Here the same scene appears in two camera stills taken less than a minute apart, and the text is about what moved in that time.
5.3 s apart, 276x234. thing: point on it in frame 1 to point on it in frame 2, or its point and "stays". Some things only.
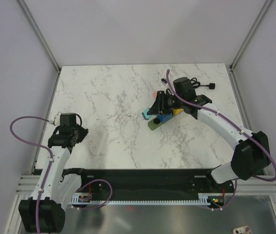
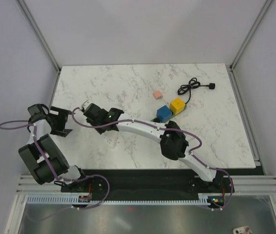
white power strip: [96, 143] to [110, 138]
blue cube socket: [163, 117] stays
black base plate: [142, 184] stays
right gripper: [159, 107] to [100, 130]
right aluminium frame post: [250, 34] stays
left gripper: [83, 132] to [62, 116]
